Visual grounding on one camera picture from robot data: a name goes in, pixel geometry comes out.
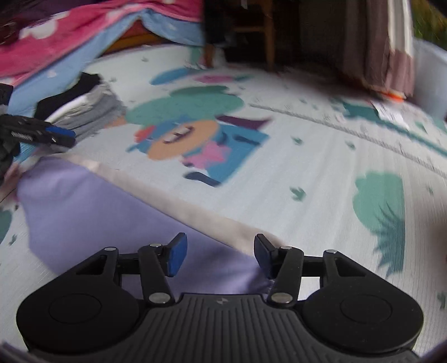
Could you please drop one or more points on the cartoon printed play mat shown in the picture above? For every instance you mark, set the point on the cartoon printed play mat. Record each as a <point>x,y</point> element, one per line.
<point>297,167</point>

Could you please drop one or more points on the lilac pants with white stripe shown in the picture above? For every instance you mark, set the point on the lilac pants with white stripe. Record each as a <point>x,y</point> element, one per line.
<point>104,223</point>

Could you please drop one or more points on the wooden chair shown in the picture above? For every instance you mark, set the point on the wooden chair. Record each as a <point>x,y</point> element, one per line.
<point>260,31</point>

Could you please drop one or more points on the grey folded garment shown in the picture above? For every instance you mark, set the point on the grey folded garment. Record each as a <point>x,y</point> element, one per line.
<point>97,111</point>

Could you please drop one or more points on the small orange object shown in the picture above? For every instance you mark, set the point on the small orange object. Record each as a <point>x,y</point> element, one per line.
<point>395,96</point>

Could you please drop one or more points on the pink and blue blanket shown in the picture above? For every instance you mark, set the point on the pink and blue blanket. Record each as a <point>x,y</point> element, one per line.
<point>83,45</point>

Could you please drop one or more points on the black folded garment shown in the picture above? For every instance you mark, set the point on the black folded garment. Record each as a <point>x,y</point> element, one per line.
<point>75,90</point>

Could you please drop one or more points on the brown curtain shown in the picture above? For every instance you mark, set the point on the brown curtain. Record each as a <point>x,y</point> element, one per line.
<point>380,45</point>

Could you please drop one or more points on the white folded garment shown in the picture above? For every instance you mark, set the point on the white folded garment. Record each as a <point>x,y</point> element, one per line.
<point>71,106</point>

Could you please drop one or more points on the white paper slip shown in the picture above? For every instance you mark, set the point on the white paper slip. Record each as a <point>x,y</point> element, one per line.
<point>389,111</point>

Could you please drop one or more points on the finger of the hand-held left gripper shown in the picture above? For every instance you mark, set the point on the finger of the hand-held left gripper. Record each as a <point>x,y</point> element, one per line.
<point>60,134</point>

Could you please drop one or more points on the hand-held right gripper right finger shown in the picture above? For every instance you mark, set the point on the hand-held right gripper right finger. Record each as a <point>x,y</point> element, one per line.
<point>262,253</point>

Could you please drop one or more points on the white plastic container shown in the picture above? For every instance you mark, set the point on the white plastic container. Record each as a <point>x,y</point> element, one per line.
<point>431,66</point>

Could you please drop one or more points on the pink patterned blanket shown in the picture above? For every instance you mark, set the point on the pink patterned blanket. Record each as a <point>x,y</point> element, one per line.
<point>70,31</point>

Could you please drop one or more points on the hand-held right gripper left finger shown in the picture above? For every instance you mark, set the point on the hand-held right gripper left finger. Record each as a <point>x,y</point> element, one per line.
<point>177,253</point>

